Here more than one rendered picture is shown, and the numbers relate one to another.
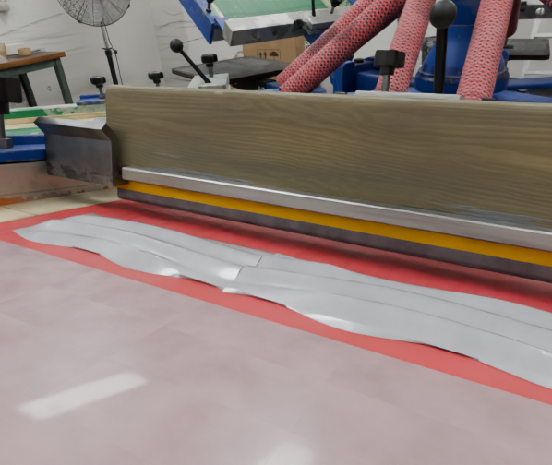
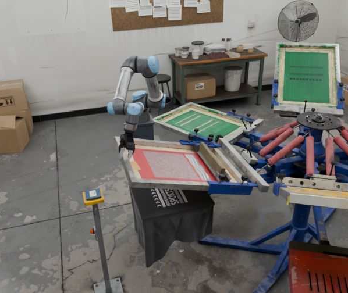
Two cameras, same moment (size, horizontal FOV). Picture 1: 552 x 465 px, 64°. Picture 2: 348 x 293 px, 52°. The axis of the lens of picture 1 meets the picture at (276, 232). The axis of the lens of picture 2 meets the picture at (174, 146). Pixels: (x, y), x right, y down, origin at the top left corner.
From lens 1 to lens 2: 2.22 m
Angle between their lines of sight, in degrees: 38
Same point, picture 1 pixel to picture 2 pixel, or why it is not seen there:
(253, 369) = (188, 169)
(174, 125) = (202, 149)
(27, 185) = (190, 147)
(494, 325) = (203, 175)
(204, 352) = (187, 168)
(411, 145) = (213, 162)
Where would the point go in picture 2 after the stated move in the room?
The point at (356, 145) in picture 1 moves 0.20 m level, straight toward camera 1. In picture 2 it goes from (210, 160) to (187, 170)
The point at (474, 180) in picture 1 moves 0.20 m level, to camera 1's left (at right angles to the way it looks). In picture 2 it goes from (214, 167) to (191, 157)
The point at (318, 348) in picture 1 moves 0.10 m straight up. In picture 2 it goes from (192, 171) to (192, 157)
